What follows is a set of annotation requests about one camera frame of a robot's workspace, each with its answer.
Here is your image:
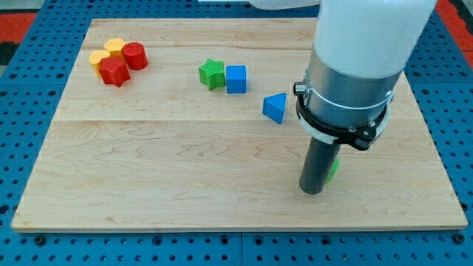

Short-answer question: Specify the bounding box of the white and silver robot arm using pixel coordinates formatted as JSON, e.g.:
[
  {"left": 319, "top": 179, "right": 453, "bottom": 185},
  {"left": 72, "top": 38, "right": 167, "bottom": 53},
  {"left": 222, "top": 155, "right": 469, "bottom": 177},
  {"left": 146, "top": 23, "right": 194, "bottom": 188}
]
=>
[{"left": 293, "top": 0, "right": 437, "bottom": 151}]

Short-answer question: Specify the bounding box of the blue triangle block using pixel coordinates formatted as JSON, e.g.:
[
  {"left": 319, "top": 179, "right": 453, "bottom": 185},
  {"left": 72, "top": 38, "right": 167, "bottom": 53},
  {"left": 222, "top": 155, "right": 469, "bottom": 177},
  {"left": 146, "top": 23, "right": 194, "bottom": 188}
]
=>
[{"left": 262, "top": 92, "right": 287, "bottom": 124}]

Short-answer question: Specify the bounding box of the green circle block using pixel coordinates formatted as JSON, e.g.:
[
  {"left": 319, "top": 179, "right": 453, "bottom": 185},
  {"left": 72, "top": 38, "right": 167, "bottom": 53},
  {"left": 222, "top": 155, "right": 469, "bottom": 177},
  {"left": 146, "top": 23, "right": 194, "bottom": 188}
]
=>
[{"left": 326, "top": 158, "right": 339, "bottom": 184}]

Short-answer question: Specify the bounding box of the blue cube block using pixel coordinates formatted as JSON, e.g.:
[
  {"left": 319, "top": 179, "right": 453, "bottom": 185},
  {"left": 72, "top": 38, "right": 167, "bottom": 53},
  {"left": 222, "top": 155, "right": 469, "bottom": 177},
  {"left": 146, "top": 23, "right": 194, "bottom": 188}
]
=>
[{"left": 225, "top": 65, "right": 247, "bottom": 94}]

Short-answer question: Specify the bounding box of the green star block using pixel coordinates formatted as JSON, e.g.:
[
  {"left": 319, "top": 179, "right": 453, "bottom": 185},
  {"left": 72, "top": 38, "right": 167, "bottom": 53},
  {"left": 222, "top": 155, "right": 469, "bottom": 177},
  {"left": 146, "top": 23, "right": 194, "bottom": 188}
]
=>
[{"left": 199, "top": 58, "right": 225, "bottom": 90}]

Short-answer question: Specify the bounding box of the wooden board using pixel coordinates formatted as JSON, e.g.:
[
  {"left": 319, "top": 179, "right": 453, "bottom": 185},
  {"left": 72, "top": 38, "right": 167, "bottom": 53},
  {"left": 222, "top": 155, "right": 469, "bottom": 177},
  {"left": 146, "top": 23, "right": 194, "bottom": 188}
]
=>
[{"left": 11, "top": 18, "right": 468, "bottom": 233}]

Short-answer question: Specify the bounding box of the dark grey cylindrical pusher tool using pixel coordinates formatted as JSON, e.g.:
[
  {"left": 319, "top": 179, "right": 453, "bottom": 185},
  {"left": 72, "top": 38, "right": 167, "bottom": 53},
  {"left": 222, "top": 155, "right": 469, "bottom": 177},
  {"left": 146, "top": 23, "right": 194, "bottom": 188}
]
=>
[{"left": 299, "top": 137, "right": 340, "bottom": 194}]

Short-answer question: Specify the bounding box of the red cylinder block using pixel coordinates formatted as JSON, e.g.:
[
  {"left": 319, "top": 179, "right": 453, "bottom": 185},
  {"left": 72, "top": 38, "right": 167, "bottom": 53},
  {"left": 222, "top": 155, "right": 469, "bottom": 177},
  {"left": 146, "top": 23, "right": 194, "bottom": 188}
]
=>
[{"left": 122, "top": 42, "right": 148, "bottom": 70}]

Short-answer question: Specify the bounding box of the red star block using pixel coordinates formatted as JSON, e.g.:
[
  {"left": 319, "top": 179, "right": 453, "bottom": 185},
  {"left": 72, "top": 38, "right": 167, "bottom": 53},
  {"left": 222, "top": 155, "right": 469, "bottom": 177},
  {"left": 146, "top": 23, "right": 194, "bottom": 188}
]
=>
[{"left": 99, "top": 57, "right": 131, "bottom": 87}]

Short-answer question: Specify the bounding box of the yellow hexagon block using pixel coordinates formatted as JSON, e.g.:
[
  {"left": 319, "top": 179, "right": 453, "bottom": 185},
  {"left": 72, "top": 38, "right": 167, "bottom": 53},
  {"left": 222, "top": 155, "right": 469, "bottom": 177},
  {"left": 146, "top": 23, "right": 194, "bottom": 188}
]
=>
[{"left": 103, "top": 38, "right": 126, "bottom": 62}]

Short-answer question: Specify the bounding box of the yellow cylinder block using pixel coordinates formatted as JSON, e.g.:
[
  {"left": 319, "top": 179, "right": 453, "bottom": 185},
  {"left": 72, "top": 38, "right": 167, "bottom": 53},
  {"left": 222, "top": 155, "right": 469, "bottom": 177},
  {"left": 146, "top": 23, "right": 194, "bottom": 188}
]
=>
[{"left": 89, "top": 50, "right": 111, "bottom": 78}]

